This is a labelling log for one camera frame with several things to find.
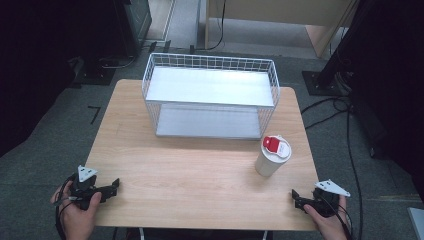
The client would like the hanging black cable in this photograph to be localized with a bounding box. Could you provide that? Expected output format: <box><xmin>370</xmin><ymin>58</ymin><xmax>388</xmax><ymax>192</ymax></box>
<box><xmin>189</xmin><ymin>0</ymin><xmax>228</xmax><ymax>54</ymax></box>

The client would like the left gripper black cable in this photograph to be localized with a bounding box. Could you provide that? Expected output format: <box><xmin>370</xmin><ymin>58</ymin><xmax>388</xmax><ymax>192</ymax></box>
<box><xmin>54</xmin><ymin>173</ymin><xmax>78</xmax><ymax>240</ymax></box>

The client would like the looped black floor cable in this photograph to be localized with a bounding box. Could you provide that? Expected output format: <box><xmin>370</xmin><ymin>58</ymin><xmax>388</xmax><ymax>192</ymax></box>
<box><xmin>300</xmin><ymin>95</ymin><xmax>351</xmax><ymax>116</ymax></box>

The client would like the dark curtain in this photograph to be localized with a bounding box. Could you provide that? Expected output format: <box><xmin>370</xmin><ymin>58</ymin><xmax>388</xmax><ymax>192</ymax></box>
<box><xmin>0</xmin><ymin>0</ymin><xmax>116</xmax><ymax>158</ymax></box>

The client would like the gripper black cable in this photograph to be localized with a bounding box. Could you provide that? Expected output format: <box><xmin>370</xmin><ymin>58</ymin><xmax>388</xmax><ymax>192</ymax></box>
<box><xmin>54</xmin><ymin>173</ymin><xmax>78</xmax><ymax>240</ymax></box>
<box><xmin>318</xmin><ymin>194</ymin><xmax>355</xmax><ymax>240</ymax></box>

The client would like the pale grey box corner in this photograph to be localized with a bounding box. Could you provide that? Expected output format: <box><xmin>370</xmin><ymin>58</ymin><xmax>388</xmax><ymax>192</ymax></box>
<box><xmin>407</xmin><ymin>206</ymin><xmax>424</xmax><ymax>240</ymax></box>

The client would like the person's right hand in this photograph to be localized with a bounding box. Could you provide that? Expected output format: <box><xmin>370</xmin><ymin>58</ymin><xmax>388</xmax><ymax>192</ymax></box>
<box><xmin>302</xmin><ymin>194</ymin><xmax>351</xmax><ymax>240</ymax></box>

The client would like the black stand with base plate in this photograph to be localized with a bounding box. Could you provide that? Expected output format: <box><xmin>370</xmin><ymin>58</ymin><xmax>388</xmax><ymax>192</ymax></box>
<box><xmin>301</xmin><ymin>0</ymin><xmax>381</xmax><ymax>98</ymax></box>

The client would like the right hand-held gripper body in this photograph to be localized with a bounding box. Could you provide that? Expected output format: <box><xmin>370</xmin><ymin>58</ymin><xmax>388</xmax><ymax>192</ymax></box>
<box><xmin>310</xmin><ymin>179</ymin><xmax>352</xmax><ymax>218</ymax></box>

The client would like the short black floor cable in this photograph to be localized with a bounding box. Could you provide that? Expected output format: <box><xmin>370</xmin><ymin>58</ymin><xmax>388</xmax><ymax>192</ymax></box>
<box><xmin>304</xmin><ymin>109</ymin><xmax>349</xmax><ymax>131</ymax></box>

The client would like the black floor base plate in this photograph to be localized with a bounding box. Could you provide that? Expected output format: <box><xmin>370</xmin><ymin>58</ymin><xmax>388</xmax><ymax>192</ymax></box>
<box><xmin>72</xmin><ymin>57</ymin><xmax>117</xmax><ymax>87</ymax></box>

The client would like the white cup with red label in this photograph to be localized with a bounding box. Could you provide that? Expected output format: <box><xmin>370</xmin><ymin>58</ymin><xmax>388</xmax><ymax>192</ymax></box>
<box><xmin>254</xmin><ymin>134</ymin><xmax>293</xmax><ymax>178</ymax></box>

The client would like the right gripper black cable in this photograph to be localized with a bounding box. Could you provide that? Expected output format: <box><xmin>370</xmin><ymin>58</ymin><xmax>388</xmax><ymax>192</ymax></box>
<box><xmin>318</xmin><ymin>194</ymin><xmax>355</xmax><ymax>240</ymax></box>

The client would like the light wooden furniture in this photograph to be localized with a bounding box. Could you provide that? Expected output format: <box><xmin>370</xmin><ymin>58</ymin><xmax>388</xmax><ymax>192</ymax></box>
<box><xmin>203</xmin><ymin>0</ymin><xmax>360</xmax><ymax>58</ymax></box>

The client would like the person's left hand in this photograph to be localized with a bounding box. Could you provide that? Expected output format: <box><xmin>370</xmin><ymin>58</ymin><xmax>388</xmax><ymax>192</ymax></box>
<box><xmin>49</xmin><ymin>181</ymin><xmax>103</xmax><ymax>240</ymax></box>

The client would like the long black floor cable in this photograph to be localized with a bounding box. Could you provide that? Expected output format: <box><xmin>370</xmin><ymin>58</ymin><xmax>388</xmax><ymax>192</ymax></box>
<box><xmin>345</xmin><ymin>99</ymin><xmax>365</xmax><ymax>240</ymax></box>

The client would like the white wire shelf rack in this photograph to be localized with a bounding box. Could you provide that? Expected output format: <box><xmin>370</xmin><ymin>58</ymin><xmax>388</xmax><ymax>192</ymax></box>
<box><xmin>141</xmin><ymin>52</ymin><xmax>281</xmax><ymax>141</ymax></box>

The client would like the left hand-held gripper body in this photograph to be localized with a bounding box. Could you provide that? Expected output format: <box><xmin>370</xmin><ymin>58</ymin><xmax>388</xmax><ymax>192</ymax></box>
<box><xmin>68</xmin><ymin>165</ymin><xmax>112</xmax><ymax>211</ymax></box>

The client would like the dark cabinet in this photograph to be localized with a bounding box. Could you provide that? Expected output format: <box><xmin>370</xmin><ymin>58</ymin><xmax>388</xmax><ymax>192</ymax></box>
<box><xmin>111</xmin><ymin>0</ymin><xmax>153</xmax><ymax>58</ymax></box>

